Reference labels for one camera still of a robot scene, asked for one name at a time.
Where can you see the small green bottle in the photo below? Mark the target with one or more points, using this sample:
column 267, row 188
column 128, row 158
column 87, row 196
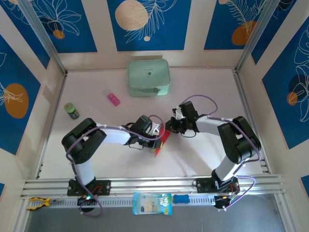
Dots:
column 71, row 110

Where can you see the red square paper sheet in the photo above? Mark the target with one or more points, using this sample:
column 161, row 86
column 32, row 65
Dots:
column 165, row 137

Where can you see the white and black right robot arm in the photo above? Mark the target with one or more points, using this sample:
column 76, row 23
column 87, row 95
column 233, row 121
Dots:
column 207, row 125

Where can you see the mint green zip case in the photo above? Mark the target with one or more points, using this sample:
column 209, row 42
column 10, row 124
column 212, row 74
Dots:
column 147, row 75

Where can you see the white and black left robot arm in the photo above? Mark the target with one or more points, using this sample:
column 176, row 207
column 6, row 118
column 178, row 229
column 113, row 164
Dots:
column 118, row 135

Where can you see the black right electronics board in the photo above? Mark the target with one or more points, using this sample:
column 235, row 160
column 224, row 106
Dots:
column 220, row 201

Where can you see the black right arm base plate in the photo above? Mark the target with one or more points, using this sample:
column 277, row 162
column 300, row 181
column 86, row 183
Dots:
column 201, row 184

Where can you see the blue wet wipes pack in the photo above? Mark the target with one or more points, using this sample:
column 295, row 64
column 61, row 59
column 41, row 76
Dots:
column 152, row 203

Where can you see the aluminium side rail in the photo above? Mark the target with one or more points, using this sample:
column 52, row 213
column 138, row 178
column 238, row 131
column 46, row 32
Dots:
column 241, row 91
column 59, row 99

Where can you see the aluminium front rail frame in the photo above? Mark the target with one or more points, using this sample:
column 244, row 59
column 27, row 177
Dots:
column 149, row 184

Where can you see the black electronics board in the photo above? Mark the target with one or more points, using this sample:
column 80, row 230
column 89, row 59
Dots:
column 220, row 201
column 84, row 200

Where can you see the black left electronics board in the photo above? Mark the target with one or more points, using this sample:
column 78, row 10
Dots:
column 84, row 200

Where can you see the blue bone-shaped eraser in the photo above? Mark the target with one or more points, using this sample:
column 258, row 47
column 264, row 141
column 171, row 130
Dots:
column 181, row 198

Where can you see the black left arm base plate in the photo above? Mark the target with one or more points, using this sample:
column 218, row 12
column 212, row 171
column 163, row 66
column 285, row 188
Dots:
column 103, row 187

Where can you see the aluminium corner post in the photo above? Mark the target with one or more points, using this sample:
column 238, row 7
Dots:
column 256, row 36
column 44, row 36

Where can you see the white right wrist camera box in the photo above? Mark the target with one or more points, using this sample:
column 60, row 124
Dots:
column 178, row 113

